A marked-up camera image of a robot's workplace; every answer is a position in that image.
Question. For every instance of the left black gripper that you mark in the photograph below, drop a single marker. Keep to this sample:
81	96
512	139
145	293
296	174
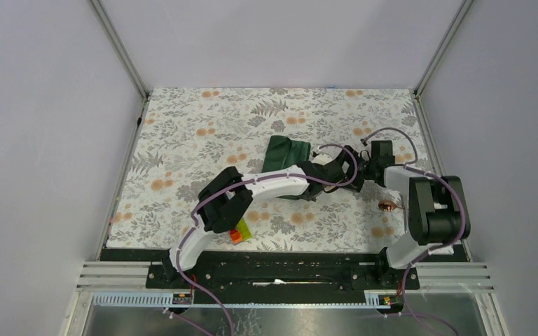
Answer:
309	197

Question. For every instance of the left aluminium frame post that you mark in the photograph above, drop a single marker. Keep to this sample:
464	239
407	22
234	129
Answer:
118	47

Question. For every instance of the dark green cloth napkin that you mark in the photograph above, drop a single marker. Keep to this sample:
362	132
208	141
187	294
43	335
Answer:
289	162

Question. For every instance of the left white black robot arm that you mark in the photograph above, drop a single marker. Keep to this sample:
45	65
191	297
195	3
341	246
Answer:
226	199

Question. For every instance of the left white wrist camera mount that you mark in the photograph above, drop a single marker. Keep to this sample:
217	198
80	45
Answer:
321	159

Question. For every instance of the copper spoon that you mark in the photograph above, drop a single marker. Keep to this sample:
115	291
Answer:
390	206

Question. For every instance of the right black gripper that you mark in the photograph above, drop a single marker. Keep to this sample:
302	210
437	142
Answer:
357	184

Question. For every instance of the right aluminium frame post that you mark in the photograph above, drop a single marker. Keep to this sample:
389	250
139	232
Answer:
445	42

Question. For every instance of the aluminium frame post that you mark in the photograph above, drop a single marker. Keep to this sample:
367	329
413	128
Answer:
118	47
445	42

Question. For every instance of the colourful toy brick assembly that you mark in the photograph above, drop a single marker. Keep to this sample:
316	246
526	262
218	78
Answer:
240	233

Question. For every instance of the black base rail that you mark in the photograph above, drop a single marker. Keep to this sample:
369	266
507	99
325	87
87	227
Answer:
243	277

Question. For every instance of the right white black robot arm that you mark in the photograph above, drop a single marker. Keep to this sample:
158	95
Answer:
436	213

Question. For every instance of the silver table knife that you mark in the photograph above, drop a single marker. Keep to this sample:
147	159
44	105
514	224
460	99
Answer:
405	218

